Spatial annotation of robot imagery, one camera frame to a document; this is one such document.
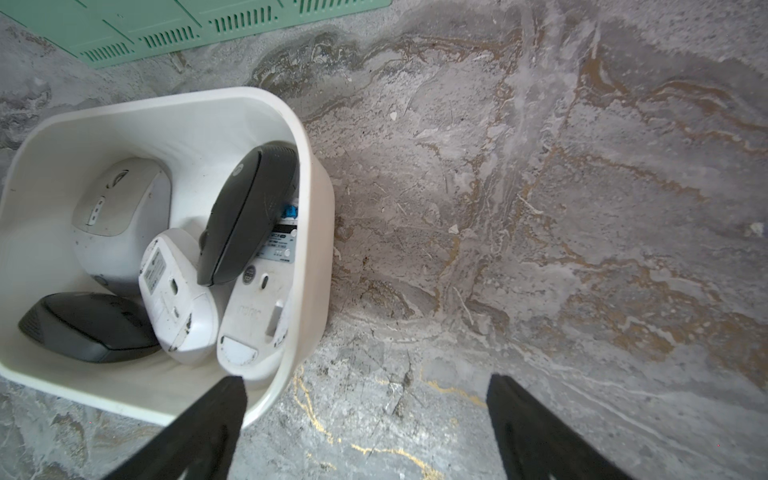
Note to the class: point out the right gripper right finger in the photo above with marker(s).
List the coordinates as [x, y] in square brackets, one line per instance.
[534, 443]

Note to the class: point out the light grey mouse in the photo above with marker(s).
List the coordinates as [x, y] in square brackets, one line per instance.
[116, 218]

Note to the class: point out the white storage box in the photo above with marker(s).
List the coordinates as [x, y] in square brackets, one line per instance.
[198, 138]

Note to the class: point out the dark grey mouse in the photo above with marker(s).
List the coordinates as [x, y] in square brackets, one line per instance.
[91, 327]

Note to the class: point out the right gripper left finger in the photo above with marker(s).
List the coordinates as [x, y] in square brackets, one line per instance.
[199, 444]

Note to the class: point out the green magazine file holder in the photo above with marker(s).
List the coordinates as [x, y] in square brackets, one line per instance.
[106, 33]

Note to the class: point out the white mouse with label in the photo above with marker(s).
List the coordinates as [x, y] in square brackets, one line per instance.
[256, 320]

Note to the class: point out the black slim mouse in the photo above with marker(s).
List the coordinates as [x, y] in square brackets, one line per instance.
[248, 206]

